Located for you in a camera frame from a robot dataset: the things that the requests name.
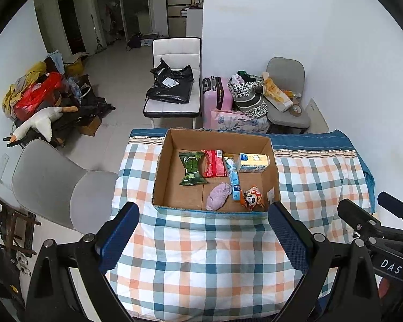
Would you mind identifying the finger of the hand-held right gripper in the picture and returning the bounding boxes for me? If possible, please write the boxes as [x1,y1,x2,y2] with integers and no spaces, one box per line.
[377,192,403,232]
[337,199,385,245]

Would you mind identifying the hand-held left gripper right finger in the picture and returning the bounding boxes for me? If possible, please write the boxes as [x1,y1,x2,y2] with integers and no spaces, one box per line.
[268,202,380,322]

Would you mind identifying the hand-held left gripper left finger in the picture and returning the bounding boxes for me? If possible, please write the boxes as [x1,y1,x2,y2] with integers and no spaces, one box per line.
[25,201,141,322]

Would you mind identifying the orange cartoon snack packet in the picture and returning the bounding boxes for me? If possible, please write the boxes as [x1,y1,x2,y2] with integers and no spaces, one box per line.
[240,185,265,211]

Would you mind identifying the blue and white tube packet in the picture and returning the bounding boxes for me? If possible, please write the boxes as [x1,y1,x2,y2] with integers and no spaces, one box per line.
[223,154,243,202]

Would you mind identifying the purple cloth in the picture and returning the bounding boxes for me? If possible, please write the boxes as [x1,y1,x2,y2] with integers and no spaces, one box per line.
[206,182,232,211]

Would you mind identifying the yellow tissue pack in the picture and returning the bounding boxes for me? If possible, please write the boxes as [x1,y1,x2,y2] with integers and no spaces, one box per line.
[237,153,268,173]

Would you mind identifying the green snack packet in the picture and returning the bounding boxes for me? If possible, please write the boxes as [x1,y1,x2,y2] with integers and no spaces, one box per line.
[179,152,209,186]

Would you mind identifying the red snack packet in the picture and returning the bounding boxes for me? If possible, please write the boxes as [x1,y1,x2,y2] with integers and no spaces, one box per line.
[201,149,228,178]

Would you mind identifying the plaid blanket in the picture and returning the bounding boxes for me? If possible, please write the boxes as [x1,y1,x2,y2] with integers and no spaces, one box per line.
[109,128,376,322]

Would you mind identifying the light grey shell chair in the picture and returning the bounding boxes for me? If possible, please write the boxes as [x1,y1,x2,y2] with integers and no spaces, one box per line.
[12,139,119,233]

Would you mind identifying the white board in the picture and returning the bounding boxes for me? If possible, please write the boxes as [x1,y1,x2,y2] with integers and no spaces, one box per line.
[305,98,330,133]

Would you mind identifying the dark wooden chair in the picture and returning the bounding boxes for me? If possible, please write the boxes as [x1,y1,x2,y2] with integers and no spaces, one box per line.
[0,184,41,259]

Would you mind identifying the small brown cardboard box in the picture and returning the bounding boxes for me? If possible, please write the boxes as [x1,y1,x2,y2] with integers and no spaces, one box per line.
[79,116,102,137]

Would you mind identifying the floral wrapped package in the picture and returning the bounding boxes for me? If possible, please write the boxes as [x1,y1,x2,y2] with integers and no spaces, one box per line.
[211,109,269,133]

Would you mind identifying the black folded stand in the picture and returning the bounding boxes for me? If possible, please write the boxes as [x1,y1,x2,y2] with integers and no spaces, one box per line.
[59,97,116,125]

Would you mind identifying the yellow and white bag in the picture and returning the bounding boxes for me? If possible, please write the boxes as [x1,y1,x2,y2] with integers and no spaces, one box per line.
[262,72,294,112]

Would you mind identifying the white goose plush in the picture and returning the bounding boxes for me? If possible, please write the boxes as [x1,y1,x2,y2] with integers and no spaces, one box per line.
[8,105,78,143]

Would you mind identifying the patterned tote bag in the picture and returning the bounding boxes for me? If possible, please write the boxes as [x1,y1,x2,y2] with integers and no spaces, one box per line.
[228,70,268,119]

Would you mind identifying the pink suitcase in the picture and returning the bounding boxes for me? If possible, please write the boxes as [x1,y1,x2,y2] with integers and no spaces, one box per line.
[201,76,234,130]

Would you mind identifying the black plastic bag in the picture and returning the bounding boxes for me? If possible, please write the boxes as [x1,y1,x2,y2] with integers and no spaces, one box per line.
[146,58,195,104]

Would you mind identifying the grey padded chair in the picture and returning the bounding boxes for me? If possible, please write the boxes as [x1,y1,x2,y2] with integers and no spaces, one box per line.
[265,57,311,134]

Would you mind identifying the red plastic bag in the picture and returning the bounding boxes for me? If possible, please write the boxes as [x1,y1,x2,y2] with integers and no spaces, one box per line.
[13,71,64,120]

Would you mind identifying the yellow cloth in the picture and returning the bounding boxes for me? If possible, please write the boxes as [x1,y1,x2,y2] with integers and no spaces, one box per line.
[2,61,48,118]

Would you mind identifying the light blue cloth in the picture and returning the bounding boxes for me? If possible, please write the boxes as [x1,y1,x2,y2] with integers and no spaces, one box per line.
[49,50,66,72]

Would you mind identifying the black floor bag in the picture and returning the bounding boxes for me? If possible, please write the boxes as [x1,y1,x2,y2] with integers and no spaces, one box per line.
[126,34,142,52]

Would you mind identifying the white padded chair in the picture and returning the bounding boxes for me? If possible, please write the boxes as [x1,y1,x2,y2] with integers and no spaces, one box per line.
[143,37,202,129]

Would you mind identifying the white cabinet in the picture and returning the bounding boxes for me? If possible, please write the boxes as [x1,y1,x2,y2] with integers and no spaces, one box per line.
[186,7,204,38]

